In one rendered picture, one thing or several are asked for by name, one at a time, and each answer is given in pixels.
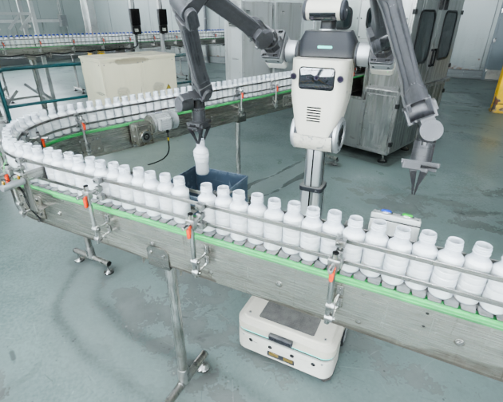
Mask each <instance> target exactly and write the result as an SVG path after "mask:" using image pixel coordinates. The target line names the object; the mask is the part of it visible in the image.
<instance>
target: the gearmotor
mask: <svg viewBox="0 0 503 402"><path fill-rule="evenodd" d="M179 124H180V119H179V117H178V115H177V113H176V112H175V111H173V110H170V111H166V112H156V113H153V114H148V115H147V116H146V117H145V120H141V121H137V122H133V123H131V124H129V127H130V132H131V139H132V142H133V147H135V148H136V147H137V145H139V147H141V146H145V145H148V144H154V137H153V133H156V132H162V131H166V132H167V135H168V133H169V129H173V128H177V127H178V126H179ZM169 149H170V147H169V137H168V153H169ZM168 153H167V155H168ZM167 155H166V156H167ZM166 156H165V157H166ZM165 157H164V158H165ZM164 158H163V159H164ZM163 159H161V160H158V161H157V162H154V163H151V164H155V163H158V162H160V161H162V160H163ZM148 165H150V164H148Z"/></svg>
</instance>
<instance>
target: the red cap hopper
mask: <svg viewBox="0 0 503 402"><path fill-rule="evenodd" d="M15 1H16V3H17V7H18V12H0V15H17V17H16V18H15V19H14V20H13V21H12V23H11V24H10V26H9V27H8V29H9V30H11V29H12V27H13V26H14V24H15V23H16V22H17V20H18V19H19V18H20V19H21V22H22V26H21V27H20V30H21V31H22V30H23V31H24V34H25V35H27V36H28V38H30V37H29V31H28V28H27V23H28V22H29V20H30V19H32V23H33V26H34V32H35V34H37V36H38V38H39V34H40V31H39V28H38V22H37V19H36V15H35V12H34V6H33V2H32V0H27V3H28V7H29V10H30V12H23V9H22V4H21V0H15ZM24 15H29V16H28V18H27V19H25V16H24ZM0 30H1V29H0ZM41 58H42V64H43V65H45V64H47V60H46V56H44V57H41ZM35 70H36V74H37V77H38V82H39V85H40V89H41V92H42V98H43V100H44V101H48V100H46V99H49V100H54V99H56V97H55V93H54V90H53V84H52V81H51V77H50V71H49V68H44V70H45V74H46V80H47V83H48V86H49V90H50V96H51V97H50V96H49V95H48V94H46V93H44V90H43V87H42V82H41V78H40V75H39V72H38V69H35ZM24 86H26V87H27V88H29V89H31V90H32V91H34V92H35V93H36V94H38V90H37V88H36V90H35V89H33V88H32V87H30V86H29V85H28V84H26V83H25V84H24ZM18 92H19V91H18V90H17V89H16V90H15V92H14V94H13V95H12V97H11V98H9V99H6V101H8V102H7V105H13V104H10V103H11V101H17V100H23V99H30V98H35V97H39V95H34V96H27V97H15V96H16V95H17V94H18ZM0 102H1V103H0V106H1V107H2V108H3V111H4V113H5V116H6V121H5V122H6V123H9V121H8V119H7V115H6V111H5V109H4V106H3V103H2V98H1V96H0ZM53 107H54V108H55V111H56V113H58V110H57V102H53ZM0 116H4V115H3V114H2V113H1V110H0Z"/></svg>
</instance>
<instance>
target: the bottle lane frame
mask: <svg viewBox="0 0 503 402"><path fill-rule="evenodd" d="M30 186H31V190H32V192H33V195H37V196H39V197H40V198H41V201H42V204H44V205H46V206H48V207H47V208H45V209H44V211H45V213H46V219H44V218H41V217H40V218H41V219H40V221H41V222H42V223H46V224H49V225H50V226H53V227H57V228H60V229H62V230H65V231H68V232H71V233H74V234H76V235H80V236H83V237H86V238H89V239H92V240H94V236H95V235H94V232H93V231H92V226H93V225H92V222H91V218H90V215H89V208H85V206H84V203H83V200H82V199H80V200H78V201H77V200H76V197H72V196H69V195H63V193H57V192H56V191H51V190H47V189H45V188H41V187H38V186H37V187H36V186H33V184H32V185H30ZM92 205H93V211H94V214H95V219H96V222H97V225H98V226H100V225H102V224H103V223H105V216H104V215H108V216H109V223H106V224H108V225H110V227H111V231H112V232H109V233H108V234H107V235H106V236H105V237H103V240H102V242H101V243H104V244H105V245H108V246H112V247H115V248H117V249H120V250H123V251H126V252H129V253H131V254H135V255H138V256H141V257H143V258H147V259H148V255H147V250H146V248H147V247H148V246H149V245H151V246H156V247H159V248H161V249H164V250H166V252H167V253H168V257H169V264H170V267H172V268H175V269H178V270H181V271H184V272H186V273H189V274H192V264H191V259H192V255H191V246H190V239H188V238H187V234H186V230H185V231H182V230H181V228H179V227H176V226H171V225H168V224H167V223H160V222H159V220H158V221H154V220H151V219H150V218H149V219H147V218H143V217H142V216H137V215H134V213H133V214H129V213H126V211H119V210H118V209H117V210H116V209H112V208H111V207H105V206H104V205H99V204H97V203H92ZM35 216H36V215H35ZM36 219H37V221H39V218H38V217H37V216H36ZM40 221H39V222H40ZM106 224H105V225H104V226H103V227H101V230H100V232H101V236H102V235H104V234H105V233H107V232H108V230H107V226H106ZM213 237H214V235H213V236H212V237H209V236H206V235H204V233H203V234H198V233H196V232H195V242H196V257H197V258H199V257H200V256H201V255H202V254H203V253H204V245H207V246H208V253H207V254H206V256H208V257H209V264H207V265H206V267H205V268H203V269H202V271H201V275H200V276H199V277H200V278H204V279H207V280H209V281H212V282H216V283H218V284H221V285H223V286H227V287H230V288H233V289H235V290H238V291H241V292H244V293H246V294H250V295H253V296H255V297H258V298H262V299H264V300H267V301H270V302H273V303H275V304H278V305H282V306H285V307H287V308H290V309H293V310H296V311H299V312H301V313H305V314H308V315H310V316H312V317H317V318H319V319H322V320H323V319H324V315H325V306H326V303H327V291H328V284H329V274H328V273H327V267H326V268H325V269H324V270H322V269H319V268H316V267H314V263H313V264H312V265H311V266H309V265H305V264H302V260H301V261H300V262H295V261H292V260H290V259H289V258H290V256H289V257H288V258H281V257H278V254H276V255H272V254H267V253H266V252H267V251H266V250H265V251H264V252H261V251H258V250H255V248H253V249H250V248H247V247H245V246H244V245H245V244H243V245H242V246H240V245H236V244H234V242H225V241H224V238H223V239H221V240H220V239H217V238H213ZM338 285H339V286H344V288H343V295H340V296H339V298H341V299H342V304H341V307H338V308H337V310H336V311H335V321H332V323H333V324H336V325H340V326H342V327H345V328H347V329H351V330H354V331H356V332H359V333H363V334H365V335H367V336H370V337H374V338H377V339H379V340H382V341H385V342H388V343H391V344H393V345H397V346H400V347H402V348H404V349H409V350H411V351H414V352H416V353H420V354H422V355H425V356H428V357H432V358H434V359H437V360H439V361H443V362H445V363H448V364H451V365H455V366H457V367H459V368H462V369H466V370H469V371H471V372H475V373H477V374H480V375H482V376H487V377H489V378H492V379H494V380H498V381H500V382H503V321H498V320H497V319H496V316H493V318H489V317H484V316H481V315H479V314H478V311H477V310H476V312H475V313H471V312H468V311H464V310H462V309H461V307H460V306H458V307H457V308H454V307H451V306H447V305H444V301H442V302H441V303H437V302H434V301H429V300H428V297H427V296H426V297H425V298H424V299H423V298H419V297H415V296H413V295H412V292H411V291H410V293H409V294H404V293H402V292H398V291H397V288H396V287H394V289H393V290H391V289H388V288H385V287H382V283H381V282H380V284H379V285H378V286H377V285H374V284H371V283H369V282H367V279H366V280H365V281H360V280H358V279H354V275H351V277H350V278H349V277H347V276H344V275H341V274H340V271H339V272H338V273H337V274H336V277H335V288H334V294H333V300H332V301H334V300H335V297H336V296H337V293H336V292H337V286H338Z"/></svg>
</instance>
